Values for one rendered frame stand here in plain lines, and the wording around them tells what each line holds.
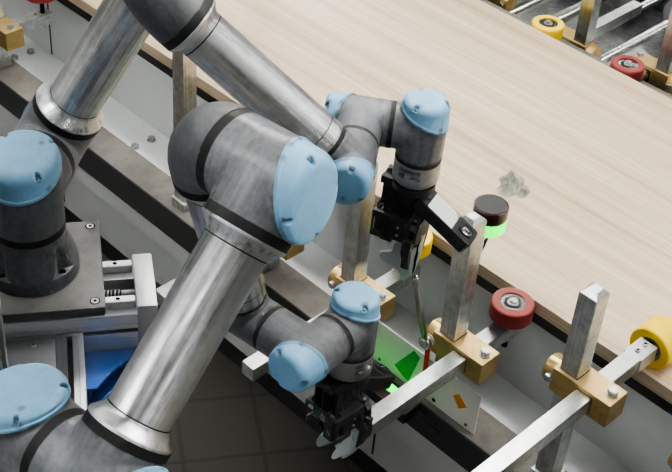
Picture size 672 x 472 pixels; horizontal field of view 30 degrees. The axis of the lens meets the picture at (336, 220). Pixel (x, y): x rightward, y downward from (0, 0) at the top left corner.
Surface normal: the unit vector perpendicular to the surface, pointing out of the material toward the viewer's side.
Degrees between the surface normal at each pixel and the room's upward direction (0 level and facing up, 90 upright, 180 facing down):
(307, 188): 85
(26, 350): 0
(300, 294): 0
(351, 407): 1
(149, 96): 90
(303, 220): 85
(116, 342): 90
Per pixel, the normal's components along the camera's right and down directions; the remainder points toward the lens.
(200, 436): 0.07, -0.78
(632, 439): -0.72, 0.40
